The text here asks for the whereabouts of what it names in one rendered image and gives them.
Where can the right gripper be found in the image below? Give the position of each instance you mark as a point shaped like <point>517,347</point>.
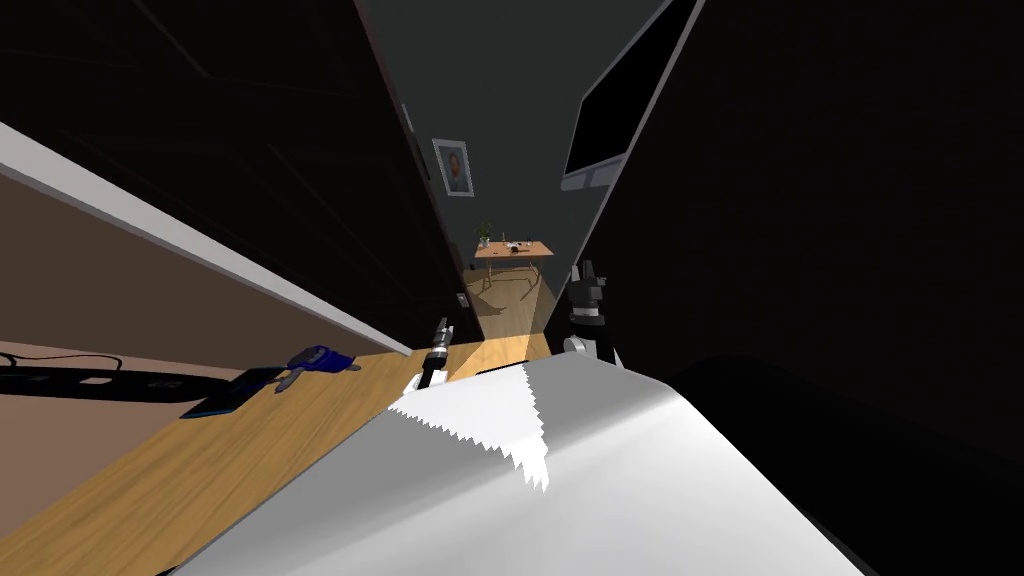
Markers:
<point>586,294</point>

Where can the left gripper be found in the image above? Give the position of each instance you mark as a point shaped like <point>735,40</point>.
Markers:
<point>442,336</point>

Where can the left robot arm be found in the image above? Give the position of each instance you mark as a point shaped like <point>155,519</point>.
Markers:
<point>430,370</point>

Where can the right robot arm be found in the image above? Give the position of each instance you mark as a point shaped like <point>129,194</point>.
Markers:
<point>586,332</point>

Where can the wooden table with plant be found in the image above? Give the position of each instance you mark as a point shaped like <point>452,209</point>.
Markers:
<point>512,250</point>

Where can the blue and grey handheld device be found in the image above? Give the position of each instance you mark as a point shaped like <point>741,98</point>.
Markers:
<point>318,359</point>

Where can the framed portrait picture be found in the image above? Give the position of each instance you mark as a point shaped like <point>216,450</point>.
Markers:
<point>454,167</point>

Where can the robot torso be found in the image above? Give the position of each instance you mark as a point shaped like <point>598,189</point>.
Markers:
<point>608,488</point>

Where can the black flat tablet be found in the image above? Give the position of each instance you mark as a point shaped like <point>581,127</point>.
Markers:
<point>232,394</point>

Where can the black wall television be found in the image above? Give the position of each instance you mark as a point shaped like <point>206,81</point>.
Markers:
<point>612,104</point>

